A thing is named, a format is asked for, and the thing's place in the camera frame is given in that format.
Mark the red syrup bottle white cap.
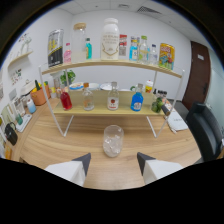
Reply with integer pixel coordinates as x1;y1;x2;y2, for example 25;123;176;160
59;87;73;111

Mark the yellow printed drink can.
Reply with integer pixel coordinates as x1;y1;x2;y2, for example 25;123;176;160
158;42;176;71

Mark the green cup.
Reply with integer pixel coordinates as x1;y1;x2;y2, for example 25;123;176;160
15;113;24;126

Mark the white and blue cup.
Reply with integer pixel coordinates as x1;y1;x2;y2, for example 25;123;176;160
26;98;37;114

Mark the yellow and white lidded cup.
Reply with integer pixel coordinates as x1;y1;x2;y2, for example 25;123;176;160
145;79;154;94

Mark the clear glass with ice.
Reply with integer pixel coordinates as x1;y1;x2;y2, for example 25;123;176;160
102;124;125;158

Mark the wooden muddler dark end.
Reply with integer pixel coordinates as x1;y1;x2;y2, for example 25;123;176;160
161;104;172;117

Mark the black armchair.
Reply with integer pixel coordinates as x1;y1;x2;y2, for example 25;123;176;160
185;102;224;163

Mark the white tray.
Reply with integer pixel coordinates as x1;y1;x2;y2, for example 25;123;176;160
14;113;33;133

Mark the black kettle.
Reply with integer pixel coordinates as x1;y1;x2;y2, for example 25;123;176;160
3;122;19;146

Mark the blue round liquor bottle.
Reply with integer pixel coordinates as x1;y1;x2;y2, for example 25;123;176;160
130;83;145;112

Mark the clear bottle orange label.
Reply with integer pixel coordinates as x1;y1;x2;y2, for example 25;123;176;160
82;82;95;111

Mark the orange storage basket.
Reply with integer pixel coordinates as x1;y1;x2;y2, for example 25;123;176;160
30;84;52;107

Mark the clear bottle red label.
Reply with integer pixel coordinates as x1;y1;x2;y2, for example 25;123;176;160
107;81;120;111

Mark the white bowl blue rim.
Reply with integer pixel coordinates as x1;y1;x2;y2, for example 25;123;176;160
69;82;84;91

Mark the green potted plant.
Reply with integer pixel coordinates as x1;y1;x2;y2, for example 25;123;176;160
60;69;77;86

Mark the brown wooden door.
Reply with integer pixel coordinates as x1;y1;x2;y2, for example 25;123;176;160
182;40;212;111

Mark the clear bottle blue cap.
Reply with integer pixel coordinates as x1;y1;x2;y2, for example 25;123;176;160
148;44;159;66

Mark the small pink bottle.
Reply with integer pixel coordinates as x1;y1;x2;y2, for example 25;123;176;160
63;42;73;64

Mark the clear bottle green cap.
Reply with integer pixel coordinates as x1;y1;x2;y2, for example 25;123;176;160
138;35;150;64

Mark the slim light blue bottle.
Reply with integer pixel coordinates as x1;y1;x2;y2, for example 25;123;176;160
129;36;139;62

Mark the teal liquid bottle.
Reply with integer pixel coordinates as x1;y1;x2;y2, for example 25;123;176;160
85;37;93;60

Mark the black tall drink can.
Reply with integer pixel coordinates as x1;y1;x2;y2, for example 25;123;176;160
47;28;65;68

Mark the large white plastic bottle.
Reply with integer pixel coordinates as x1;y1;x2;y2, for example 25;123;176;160
100;17;120;61

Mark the ceiling air vent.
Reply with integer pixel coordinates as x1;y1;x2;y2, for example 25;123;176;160
136;5;161;15

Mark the two-tier wooden white-frame rack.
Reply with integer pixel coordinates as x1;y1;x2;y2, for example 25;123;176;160
38;58;186;139

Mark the wooden wall shelf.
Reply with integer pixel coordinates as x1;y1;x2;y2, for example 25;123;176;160
8;49;34;68

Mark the red wall poster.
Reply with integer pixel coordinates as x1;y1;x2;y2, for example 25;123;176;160
118;34;128;60

